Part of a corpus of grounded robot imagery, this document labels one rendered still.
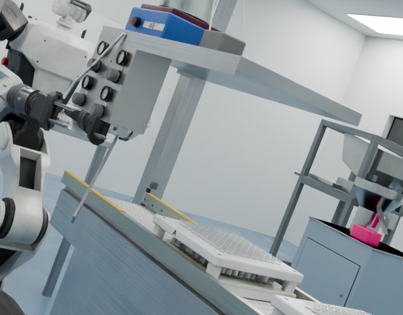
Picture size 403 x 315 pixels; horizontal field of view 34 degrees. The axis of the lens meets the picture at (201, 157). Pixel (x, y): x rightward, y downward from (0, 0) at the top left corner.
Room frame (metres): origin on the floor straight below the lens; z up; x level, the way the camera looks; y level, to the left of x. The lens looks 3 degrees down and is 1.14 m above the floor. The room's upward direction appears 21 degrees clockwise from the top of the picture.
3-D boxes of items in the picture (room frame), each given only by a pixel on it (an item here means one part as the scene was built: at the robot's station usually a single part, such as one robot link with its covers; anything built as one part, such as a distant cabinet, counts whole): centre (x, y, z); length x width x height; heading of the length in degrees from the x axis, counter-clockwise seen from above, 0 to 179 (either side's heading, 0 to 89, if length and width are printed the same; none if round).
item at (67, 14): (2.40, 0.65, 1.32); 0.10 x 0.07 x 0.09; 127
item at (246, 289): (1.38, -0.12, 0.84); 0.24 x 0.24 x 0.02; 37
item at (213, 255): (1.38, -0.12, 0.89); 0.25 x 0.24 x 0.02; 127
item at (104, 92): (1.60, 0.28, 1.10); 0.04 x 0.01 x 0.04; 37
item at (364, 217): (4.44, -1.27, 0.95); 0.49 x 0.36 x 0.38; 32
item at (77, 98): (1.70, 0.36, 1.07); 0.03 x 0.03 x 0.05; 37
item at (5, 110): (2.47, 0.70, 0.85); 0.28 x 0.13 x 0.18; 37
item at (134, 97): (1.68, 0.26, 1.14); 0.22 x 0.11 x 0.20; 37
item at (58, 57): (2.45, 0.68, 1.11); 0.34 x 0.30 x 0.36; 127
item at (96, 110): (1.60, 0.28, 1.06); 0.03 x 0.03 x 0.04; 37
